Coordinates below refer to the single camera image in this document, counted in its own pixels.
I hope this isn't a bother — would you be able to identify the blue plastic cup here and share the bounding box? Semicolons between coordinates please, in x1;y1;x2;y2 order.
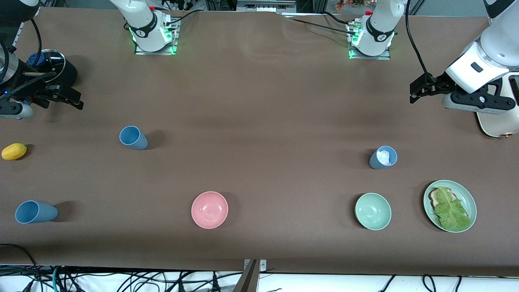
119;126;149;150
15;200;58;224
369;146;398;170

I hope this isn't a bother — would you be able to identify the glass lid with blue knob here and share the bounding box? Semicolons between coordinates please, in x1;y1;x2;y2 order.
25;49;66;84

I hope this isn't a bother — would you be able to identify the white pan at right edge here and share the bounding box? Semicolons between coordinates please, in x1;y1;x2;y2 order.
475;75;519;138

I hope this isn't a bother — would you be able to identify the yellow lemon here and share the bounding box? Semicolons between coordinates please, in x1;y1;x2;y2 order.
1;143;28;161

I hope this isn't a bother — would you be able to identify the toasted bread slice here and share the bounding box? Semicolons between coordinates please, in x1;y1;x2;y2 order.
430;188;446;209

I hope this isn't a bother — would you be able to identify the mint green plate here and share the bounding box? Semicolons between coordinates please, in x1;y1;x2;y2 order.
423;180;477;233

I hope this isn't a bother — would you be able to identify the green lettuce leaf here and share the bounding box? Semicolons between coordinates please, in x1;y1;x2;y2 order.
435;187;473;232

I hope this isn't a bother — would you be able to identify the mint green bowl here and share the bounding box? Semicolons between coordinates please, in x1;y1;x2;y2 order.
355;193;392;231

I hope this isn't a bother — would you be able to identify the silver equipment box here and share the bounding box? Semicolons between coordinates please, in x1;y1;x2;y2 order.
236;0;297;13

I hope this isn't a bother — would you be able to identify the pink bowl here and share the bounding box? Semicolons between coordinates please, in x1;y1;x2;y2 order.
191;191;229;230

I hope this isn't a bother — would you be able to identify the brown wooden strip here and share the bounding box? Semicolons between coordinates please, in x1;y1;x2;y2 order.
232;260;260;292

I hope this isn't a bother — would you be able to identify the black pot with blue handle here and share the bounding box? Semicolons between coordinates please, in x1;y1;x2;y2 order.
25;49;78;93

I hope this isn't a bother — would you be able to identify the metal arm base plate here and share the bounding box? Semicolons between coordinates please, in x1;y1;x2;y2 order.
349;22;392;60
134;18;179;55

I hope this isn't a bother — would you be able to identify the aluminium frame rail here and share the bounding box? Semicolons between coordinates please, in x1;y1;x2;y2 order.
11;6;40;47

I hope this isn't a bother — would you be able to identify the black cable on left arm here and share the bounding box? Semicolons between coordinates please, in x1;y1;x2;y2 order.
405;0;433;79

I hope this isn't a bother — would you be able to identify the black cable to arm base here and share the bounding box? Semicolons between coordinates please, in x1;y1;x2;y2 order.
164;9;200;26
284;11;357;35

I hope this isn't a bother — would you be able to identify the black floor cable loop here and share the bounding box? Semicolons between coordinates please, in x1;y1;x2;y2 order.
0;243;43;292

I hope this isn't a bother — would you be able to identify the metal table bracket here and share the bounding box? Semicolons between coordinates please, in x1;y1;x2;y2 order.
243;259;267;272

